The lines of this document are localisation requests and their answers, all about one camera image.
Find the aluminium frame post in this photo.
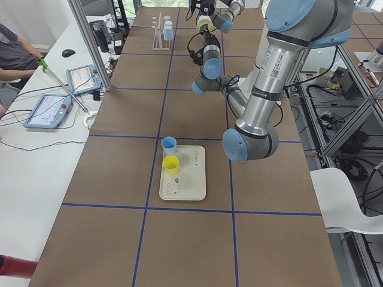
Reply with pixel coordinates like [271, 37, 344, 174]
[67, 0, 112, 91]

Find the metal reacher grabber tool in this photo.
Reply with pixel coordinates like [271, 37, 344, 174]
[38, 59, 98, 130]

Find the cream white plastic cup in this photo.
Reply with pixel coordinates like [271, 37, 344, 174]
[197, 15, 214, 31]

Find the blue teach pendant far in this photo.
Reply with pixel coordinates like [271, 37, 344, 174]
[66, 64, 102, 96]

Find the seated person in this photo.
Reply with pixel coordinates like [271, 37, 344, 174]
[1, 24, 44, 89]

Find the red cylinder object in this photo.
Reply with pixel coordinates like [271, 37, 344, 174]
[1, 255, 38, 279]

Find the white wire cup rack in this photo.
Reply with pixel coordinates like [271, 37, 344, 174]
[151, 12, 173, 50]

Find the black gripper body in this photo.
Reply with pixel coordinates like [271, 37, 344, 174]
[191, 0, 215, 14]
[203, 33, 220, 48]

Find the blue teach pendant near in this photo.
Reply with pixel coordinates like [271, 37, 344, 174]
[23, 94, 72, 129]

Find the white chair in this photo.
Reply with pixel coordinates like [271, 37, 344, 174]
[310, 167, 382, 235]

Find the blue teach pendant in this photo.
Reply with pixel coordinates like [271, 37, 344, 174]
[66, 64, 102, 96]
[23, 94, 72, 129]

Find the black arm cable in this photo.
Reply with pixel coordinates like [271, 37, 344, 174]
[186, 31, 210, 60]

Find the light blue plastic cup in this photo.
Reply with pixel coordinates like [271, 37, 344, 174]
[163, 26, 174, 41]

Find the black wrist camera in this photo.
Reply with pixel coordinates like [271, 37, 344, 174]
[189, 48, 203, 66]

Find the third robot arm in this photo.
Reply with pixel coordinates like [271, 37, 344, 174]
[367, 41, 383, 72]

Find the black computer mouse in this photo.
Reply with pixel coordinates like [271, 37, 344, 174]
[62, 49, 75, 58]

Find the aluminium frame table structure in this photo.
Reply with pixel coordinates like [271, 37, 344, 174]
[286, 38, 382, 286]

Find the cream plastic tray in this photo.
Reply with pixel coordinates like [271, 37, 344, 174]
[159, 145, 206, 201]

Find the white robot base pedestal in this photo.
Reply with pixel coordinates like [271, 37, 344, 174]
[235, 24, 287, 117]

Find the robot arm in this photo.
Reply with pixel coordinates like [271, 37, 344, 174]
[191, 1, 354, 162]
[189, 0, 245, 33]

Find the yellow plastic cup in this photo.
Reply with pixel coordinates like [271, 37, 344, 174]
[162, 155, 180, 175]

